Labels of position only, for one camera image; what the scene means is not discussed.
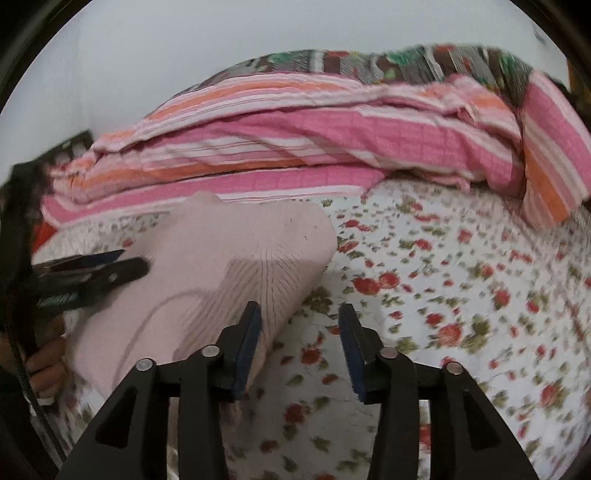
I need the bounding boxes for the pink knit sweater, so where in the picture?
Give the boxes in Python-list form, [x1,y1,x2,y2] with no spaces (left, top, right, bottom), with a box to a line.
[60,193,337,423]

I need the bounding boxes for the person's left hand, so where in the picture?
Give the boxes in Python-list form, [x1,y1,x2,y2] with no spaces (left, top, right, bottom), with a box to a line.
[21,317,68,399]

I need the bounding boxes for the dark wooden headboard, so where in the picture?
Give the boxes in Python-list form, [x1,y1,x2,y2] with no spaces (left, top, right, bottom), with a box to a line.
[34,130,94,167]

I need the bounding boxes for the red orange pillow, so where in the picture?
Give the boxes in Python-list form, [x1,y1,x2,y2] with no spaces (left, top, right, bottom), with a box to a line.
[31,220,56,253]

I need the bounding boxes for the floral bed sheet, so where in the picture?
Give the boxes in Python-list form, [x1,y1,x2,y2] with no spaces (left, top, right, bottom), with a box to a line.
[32,177,591,480]

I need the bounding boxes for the pink striped quilt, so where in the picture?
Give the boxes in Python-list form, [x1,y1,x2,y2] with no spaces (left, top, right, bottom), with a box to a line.
[50,71,590,229]

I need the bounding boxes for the floral patchwork blanket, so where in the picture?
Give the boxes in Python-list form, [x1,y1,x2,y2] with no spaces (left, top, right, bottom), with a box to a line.
[186,44,533,108]

